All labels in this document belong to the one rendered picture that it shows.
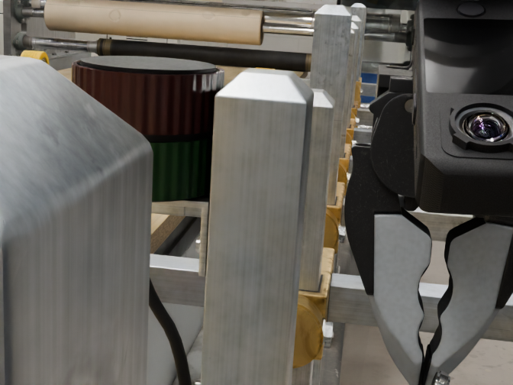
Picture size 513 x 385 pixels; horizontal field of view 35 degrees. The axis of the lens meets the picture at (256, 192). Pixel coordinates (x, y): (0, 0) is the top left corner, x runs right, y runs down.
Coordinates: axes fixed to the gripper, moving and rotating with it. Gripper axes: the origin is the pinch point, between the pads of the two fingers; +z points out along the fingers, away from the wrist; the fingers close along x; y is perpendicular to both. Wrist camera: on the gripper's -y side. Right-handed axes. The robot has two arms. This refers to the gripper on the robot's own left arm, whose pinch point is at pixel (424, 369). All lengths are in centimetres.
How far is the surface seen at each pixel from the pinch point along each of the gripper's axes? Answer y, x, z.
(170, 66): -6.1, 11.5, -14.2
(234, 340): -7.1, 8.3, -3.6
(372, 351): 223, -7, 100
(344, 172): 65, 6, 5
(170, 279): 22.2, 17.9, 5.3
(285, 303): -7.1, 6.4, -5.4
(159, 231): 52, 27, 11
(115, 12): 250, 95, -7
